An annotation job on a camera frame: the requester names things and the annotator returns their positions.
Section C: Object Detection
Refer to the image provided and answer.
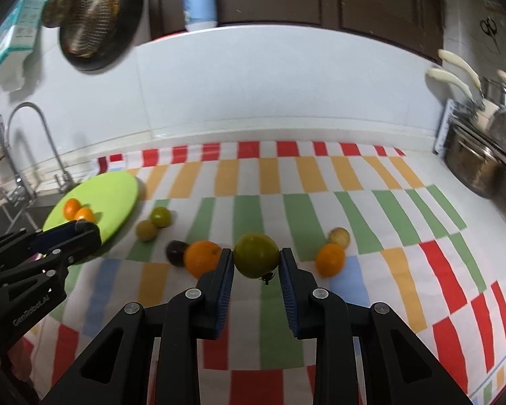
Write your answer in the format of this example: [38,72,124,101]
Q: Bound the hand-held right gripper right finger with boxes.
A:
[279,248,473,405]

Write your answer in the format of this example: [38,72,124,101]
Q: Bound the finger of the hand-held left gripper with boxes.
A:
[0,220,80,269]
[0,221,103,290]

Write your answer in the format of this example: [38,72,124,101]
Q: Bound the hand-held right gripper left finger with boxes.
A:
[53,248,235,405]

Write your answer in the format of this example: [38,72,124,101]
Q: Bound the large green orange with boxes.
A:
[233,232,280,279]

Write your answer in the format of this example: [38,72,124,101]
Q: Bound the light green round plate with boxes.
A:
[42,171,141,246]

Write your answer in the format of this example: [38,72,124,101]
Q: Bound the small yellow-green fruit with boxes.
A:
[136,219,159,242]

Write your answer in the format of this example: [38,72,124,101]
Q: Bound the dark purple plum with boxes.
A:
[165,240,189,267]

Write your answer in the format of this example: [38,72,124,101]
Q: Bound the small green fruit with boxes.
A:
[149,206,172,228]

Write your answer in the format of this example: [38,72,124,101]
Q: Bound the yellow-brown round fruit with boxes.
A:
[327,227,352,249]

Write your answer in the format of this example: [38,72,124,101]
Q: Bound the steel sink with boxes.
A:
[0,200,57,237]

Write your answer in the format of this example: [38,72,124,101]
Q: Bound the colourful checked tablecloth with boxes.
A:
[21,141,506,405]

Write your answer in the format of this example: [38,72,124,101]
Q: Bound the steel gooseneck faucet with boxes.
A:
[6,102,79,190]
[0,110,32,207]

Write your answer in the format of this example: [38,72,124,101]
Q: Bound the teal and white tissue pack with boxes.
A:
[0,0,47,87]

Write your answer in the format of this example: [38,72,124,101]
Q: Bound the brass perforated strainer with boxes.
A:
[61,0,121,57]

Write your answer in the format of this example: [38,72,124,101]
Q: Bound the steel pot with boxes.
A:
[445,129,506,199]

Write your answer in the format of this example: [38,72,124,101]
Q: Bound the metal knife rack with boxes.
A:
[433,80,506,157]

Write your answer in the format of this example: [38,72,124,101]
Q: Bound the black frying pan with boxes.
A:
[58,0,144,72]

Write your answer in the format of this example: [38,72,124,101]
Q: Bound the brass ladle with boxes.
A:
[42,0,83,28]

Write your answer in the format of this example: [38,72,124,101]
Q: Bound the steel ladle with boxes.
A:
[488,105,506,157]

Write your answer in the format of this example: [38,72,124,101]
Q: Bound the black scissors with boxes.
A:
[480,17,501,53]

